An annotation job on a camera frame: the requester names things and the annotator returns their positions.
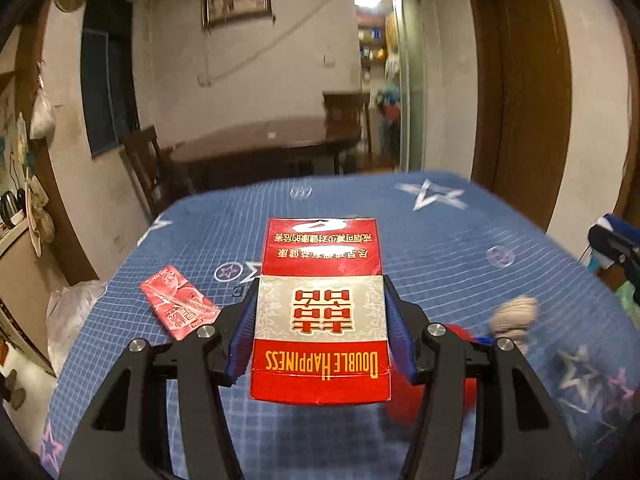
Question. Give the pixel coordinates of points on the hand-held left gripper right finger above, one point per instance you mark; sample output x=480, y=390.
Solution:
x=400, y=340

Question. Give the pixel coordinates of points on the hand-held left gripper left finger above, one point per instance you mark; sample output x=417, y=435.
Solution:
x=242, y=345

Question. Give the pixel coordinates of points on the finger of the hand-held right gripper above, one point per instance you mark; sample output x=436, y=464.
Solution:
x=612, y=245
x=622, y=230

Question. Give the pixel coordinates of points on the red and white box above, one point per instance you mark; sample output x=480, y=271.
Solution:
x=320, y=310

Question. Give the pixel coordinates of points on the red apple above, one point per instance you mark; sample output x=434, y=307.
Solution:
x=400, y=405

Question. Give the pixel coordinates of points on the red patterned packet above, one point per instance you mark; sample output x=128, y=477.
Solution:
x=175, y=302

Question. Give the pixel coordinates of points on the brown panelled wooden door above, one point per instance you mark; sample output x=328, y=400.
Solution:
x=632, y=135

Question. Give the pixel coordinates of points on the blue checked star tablecloth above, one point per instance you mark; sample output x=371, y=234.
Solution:
x=450, y=240

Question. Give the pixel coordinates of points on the white plastic bag on floor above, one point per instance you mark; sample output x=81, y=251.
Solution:
x=70, y=315

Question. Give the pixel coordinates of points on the dark wooden dining table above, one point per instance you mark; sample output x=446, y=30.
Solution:
x=260, y=142

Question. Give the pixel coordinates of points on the dark wooden chair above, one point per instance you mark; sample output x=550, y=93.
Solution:
x=342, y=105
x=142, y=160

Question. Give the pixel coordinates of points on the hanging beige cloth bag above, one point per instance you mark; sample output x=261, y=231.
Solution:
x=40, y=215

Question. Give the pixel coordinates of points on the glass sliding door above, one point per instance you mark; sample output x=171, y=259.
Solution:
x=407, y=85

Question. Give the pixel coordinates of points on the steel electric kettle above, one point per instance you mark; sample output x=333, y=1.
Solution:
x=9, y=209

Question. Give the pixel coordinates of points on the dark window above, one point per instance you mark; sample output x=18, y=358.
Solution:
x=107, y=85

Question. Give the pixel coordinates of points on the cluttered kitchen shelf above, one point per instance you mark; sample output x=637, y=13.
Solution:
x=372, y=40

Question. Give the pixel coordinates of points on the hanging white plastic bag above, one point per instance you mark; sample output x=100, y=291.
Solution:
x=42, y=117

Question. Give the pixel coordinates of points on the white wall switch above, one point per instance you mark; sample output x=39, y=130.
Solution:
x=328, y=59

